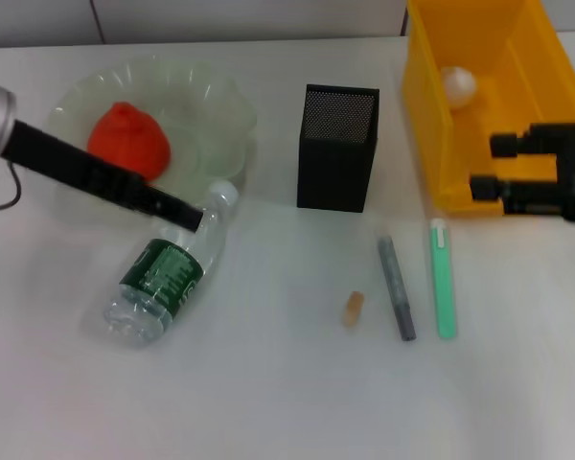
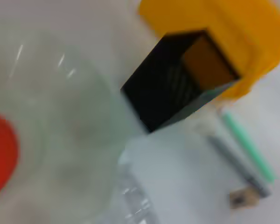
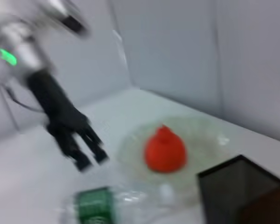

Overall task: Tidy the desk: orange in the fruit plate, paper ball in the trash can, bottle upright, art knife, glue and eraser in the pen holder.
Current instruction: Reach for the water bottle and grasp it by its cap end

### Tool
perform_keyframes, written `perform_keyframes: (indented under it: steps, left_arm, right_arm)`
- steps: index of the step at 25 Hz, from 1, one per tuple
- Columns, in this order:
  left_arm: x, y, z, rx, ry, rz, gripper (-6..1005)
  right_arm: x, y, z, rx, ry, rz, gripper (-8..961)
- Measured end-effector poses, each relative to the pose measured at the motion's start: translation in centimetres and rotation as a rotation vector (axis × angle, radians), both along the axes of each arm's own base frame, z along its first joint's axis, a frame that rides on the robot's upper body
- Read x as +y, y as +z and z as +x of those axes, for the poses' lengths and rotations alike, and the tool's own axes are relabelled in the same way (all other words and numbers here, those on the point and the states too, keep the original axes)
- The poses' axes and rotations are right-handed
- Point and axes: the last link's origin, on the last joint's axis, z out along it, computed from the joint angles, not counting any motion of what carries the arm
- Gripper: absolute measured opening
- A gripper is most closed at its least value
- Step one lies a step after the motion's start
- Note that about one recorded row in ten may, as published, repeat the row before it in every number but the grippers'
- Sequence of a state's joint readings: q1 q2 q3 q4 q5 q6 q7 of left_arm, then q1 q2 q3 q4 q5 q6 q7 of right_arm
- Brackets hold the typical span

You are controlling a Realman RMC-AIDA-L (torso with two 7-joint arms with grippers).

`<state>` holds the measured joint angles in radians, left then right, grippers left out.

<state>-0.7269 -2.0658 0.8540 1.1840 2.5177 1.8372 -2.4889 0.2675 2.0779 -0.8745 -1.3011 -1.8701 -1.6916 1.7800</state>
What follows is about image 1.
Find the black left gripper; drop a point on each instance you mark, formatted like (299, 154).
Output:
(76, 167)

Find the clear water bottle green label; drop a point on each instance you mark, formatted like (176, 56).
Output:
(167, 273)

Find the orange knitted toy fruit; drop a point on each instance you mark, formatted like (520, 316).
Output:
(134, 139)

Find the white paper ball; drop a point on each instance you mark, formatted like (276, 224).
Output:
(460, 86)

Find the mint green pen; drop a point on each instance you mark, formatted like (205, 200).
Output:
(443, 273)

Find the grey marker pen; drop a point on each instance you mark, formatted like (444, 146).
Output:
(397, 287)

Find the small tan eraser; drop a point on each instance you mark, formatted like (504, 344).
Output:
(353, 310)

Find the translucent green glass fruit plate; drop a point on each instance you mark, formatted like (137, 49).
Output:
(206, 120)

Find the black mesh pen holder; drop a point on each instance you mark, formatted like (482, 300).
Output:
(333, 177)

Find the yellow plastic storage bin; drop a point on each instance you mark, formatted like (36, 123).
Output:
(517, 72)

